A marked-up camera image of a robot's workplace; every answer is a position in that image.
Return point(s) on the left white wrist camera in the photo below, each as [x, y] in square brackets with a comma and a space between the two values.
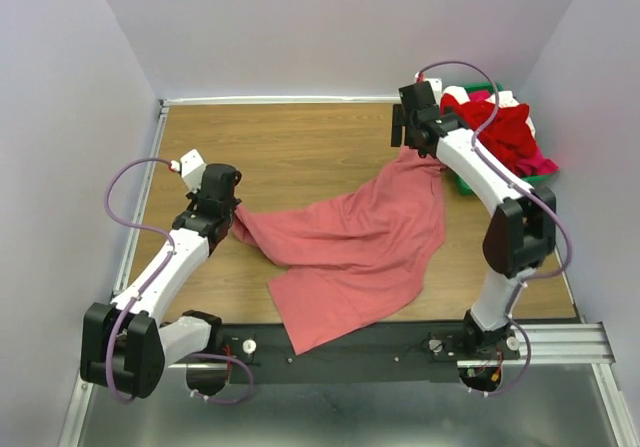
[190, 167]

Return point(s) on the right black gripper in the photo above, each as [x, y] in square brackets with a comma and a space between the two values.
[397, 122]

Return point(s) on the white garment in bin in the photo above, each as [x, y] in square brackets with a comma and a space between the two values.
[457, 96]

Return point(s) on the green plastic bin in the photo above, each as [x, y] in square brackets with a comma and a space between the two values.
[493, 171]

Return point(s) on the salmon pink t-shirt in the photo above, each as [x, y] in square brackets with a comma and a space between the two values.
[355, 259]

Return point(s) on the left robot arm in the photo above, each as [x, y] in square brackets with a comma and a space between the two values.
[126, 346]

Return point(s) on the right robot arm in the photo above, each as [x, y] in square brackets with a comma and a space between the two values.
[521, 232]

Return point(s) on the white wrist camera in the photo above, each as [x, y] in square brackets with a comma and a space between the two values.
[436, 85]
[190, 167]

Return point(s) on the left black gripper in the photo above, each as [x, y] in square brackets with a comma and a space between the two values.
[194, 196]

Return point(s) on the magenta garment in bin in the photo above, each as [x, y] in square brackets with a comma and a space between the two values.
[538, 165]

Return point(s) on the aluminium frame rail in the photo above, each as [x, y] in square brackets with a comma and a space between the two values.
[554, 395]

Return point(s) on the red t-shirt in bin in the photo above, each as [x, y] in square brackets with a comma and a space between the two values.
[507, 138]

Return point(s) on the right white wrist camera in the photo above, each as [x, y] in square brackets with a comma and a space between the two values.
[436, 85]

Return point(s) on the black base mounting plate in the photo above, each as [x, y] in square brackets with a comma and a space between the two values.
[383, 352]

